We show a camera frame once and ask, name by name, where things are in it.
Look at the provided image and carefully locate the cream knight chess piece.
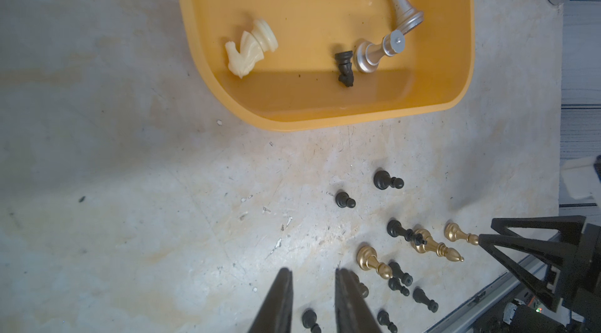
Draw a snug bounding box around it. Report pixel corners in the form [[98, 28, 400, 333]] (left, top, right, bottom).
[[225, 19, 279, 79]]

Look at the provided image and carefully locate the gold bishop chess piece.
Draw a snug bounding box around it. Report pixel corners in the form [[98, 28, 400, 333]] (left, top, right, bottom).
[[412, 228, 464, 262]]

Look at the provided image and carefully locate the aluminium rail frame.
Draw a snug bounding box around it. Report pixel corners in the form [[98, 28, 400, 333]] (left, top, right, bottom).
[[422, 252, 564, 333]]

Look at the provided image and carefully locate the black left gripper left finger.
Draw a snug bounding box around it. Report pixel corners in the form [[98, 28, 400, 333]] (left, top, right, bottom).
[[249, 267, 294, 333]]

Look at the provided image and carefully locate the black bishop chess piece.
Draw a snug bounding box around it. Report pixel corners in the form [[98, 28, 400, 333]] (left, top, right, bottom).
[[387, 219, 427, 246]]

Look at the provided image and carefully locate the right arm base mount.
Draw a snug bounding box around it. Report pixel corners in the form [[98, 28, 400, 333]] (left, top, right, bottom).
[[472, 286, 600, 332]]

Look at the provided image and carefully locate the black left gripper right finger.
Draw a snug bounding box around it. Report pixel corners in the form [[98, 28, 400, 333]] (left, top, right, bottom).
[[334, 268, 381, 333]]

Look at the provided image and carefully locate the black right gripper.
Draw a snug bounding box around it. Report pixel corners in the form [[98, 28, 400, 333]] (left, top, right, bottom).
[[479, 216, 600, 328]]

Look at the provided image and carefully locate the silver rook chess piece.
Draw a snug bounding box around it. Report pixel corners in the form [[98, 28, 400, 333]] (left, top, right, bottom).
[[355, 29, 405, 73]]

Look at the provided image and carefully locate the yellow plastic storage box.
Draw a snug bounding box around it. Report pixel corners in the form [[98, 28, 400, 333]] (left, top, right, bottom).
[[179, 0, 474, 131]]

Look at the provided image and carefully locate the silver queen chess piece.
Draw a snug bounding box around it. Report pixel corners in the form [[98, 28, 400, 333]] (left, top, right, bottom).
[[391, 0, 424, 35]]

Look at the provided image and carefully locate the gold pawn chess piece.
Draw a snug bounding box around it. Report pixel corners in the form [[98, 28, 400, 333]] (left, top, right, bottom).
[[356, 245, 393, 280], [444, 222, 479, 246]]

